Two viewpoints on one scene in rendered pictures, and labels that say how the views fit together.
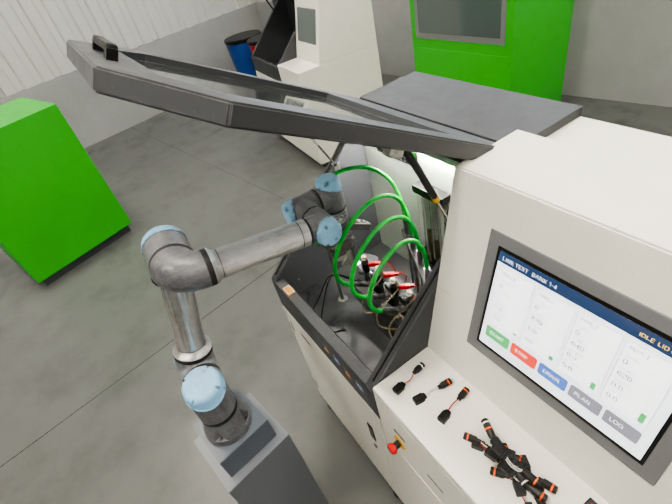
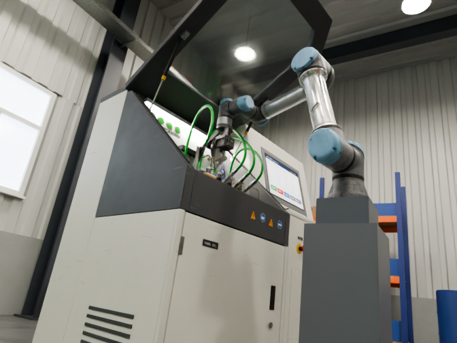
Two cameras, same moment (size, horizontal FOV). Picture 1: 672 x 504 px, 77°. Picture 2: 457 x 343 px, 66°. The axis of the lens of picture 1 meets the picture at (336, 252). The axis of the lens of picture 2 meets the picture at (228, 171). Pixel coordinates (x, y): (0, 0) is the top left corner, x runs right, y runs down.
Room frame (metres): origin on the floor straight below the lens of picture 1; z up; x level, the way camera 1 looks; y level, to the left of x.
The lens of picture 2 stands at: (1.66, 1.44, 0.51)
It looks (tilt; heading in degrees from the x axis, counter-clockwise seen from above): 20 degrees up; 247
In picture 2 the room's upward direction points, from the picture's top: 7 degrees clockwise
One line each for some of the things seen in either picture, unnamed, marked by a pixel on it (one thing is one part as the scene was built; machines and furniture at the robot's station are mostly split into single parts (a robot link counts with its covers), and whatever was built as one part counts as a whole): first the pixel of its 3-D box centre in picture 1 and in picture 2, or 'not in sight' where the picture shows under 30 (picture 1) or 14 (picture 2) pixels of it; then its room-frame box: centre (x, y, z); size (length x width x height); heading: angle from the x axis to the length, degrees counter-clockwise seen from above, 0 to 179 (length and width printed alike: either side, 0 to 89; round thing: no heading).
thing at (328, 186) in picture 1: (329, 193); (226, 110); (1.10, -0.03, 1.41); 0.09 x 0.08 x 0.11; 111
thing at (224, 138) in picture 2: (338, 235); (223, 138); (1.10, -0.02, 1.25); 0.09 x 0.08 x 0.12; 114
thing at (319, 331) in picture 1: (323, 336); (241, 211); (1.03, 0.13, 0.87); 0.62 x 0.04 x 0.16; 24
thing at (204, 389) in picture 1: (207, 392); (347, 161); (0.78, 0.47, 1.07); 0.13 x 0.12 x 0.14; 21
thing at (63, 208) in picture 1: (32, 191); not in sight; (3.77, 2.52, 0.65); 0.95 x 0.86 x 1.30; 132
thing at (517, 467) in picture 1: (507, 464); not in sight; (0.40, -0.26, 1.01); 0.23 x 0.11 x 0.06; 24
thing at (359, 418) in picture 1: (342, 399); (232, 320); (1.03, 0.14, 0.44); 0.65 x 0.02 x 0.68; 24
